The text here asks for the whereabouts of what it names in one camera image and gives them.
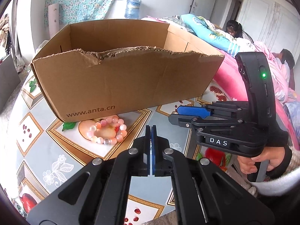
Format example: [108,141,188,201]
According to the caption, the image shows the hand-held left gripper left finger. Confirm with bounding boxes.
[27,125,153,225]

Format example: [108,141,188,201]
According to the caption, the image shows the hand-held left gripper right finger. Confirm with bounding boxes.
[152,125,275,225]

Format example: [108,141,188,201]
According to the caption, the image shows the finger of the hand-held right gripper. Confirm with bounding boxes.
[168,113,256,132]
[177,101,249,119]

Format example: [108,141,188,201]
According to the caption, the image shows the orange pink bead bracelet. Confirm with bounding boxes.
[87,117,128,146]

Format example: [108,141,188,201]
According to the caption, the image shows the brown cardboard box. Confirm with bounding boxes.
[30,19,225,123]

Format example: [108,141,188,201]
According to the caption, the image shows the person's right forearm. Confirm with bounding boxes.
[267,143,300,194]

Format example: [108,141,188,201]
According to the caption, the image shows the person's right hand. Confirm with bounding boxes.
[237,145,286,175]

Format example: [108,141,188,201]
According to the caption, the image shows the pink floral blanket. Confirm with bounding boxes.
[141,16,300,152]

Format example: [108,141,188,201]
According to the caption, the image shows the blue patterned quilt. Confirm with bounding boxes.
[180,13,239,57]

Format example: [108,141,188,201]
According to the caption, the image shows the white wardrobe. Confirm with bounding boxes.
[235,0,300,59]

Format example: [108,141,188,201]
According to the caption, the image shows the grey floral pillow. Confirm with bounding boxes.
[150,16,188,26]

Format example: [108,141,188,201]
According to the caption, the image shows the grey room door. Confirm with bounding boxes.
[189,0,219,25]

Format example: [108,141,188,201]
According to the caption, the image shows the blue water jug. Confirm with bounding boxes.
[124,0,142,19]

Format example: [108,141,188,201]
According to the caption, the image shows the grey cabinet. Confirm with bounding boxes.
[0,60,21,113]

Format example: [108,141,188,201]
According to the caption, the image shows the pile of clothes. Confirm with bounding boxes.
[0,14,12,50]

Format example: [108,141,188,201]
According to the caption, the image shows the teal floral wall cloth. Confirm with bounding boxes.
[44,0,125,25]

